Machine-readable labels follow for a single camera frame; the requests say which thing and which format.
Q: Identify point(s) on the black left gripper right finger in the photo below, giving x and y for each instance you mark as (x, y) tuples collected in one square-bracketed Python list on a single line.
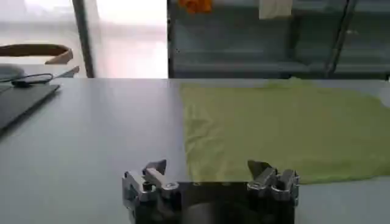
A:
[(271, 182)]

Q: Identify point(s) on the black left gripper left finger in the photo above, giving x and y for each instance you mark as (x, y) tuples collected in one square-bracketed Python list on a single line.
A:
[(158, 179)]

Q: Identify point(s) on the yellow-green cloth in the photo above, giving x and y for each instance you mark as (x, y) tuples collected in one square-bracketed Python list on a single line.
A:
[(283, 131)]

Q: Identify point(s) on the grey metal shelf rack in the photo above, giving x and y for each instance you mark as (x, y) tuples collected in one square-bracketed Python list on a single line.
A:
[(243, 42)]

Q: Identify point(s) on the dark grey laptop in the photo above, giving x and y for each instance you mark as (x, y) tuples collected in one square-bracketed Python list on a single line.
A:
[(21, 103)]

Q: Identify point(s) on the brown wooden chair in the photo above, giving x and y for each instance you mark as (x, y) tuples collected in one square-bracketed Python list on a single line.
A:
[(45, 51)]

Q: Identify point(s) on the grey round pad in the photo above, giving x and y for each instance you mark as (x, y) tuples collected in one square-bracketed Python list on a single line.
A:
[(10, 72)]

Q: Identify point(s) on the dark window frame post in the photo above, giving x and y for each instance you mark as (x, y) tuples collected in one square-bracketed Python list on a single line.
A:
[(83, 39)]

